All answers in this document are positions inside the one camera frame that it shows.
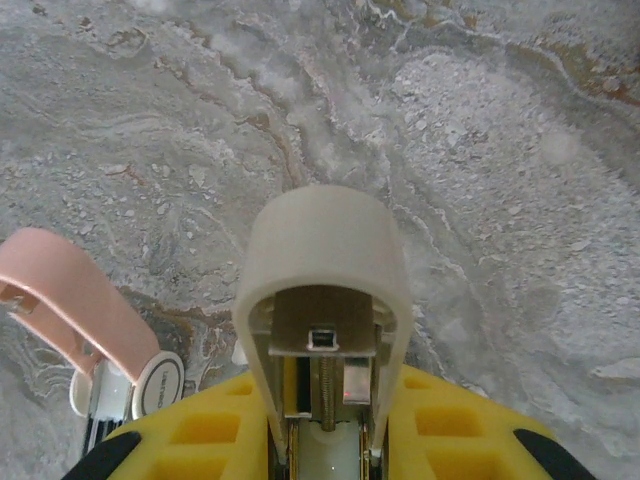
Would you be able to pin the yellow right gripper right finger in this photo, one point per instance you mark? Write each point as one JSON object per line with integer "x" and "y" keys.
{"x": 450, "y": 435}

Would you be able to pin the white stapler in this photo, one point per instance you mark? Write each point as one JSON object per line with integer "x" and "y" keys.
{"x": 325, "y": 240}

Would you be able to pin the pink stapler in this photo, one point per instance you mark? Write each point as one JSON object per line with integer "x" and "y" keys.
{"x": 75, "y": 280}

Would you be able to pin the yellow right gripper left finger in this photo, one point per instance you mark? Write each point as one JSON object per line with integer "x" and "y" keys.
{"x": 200, "y": 440}

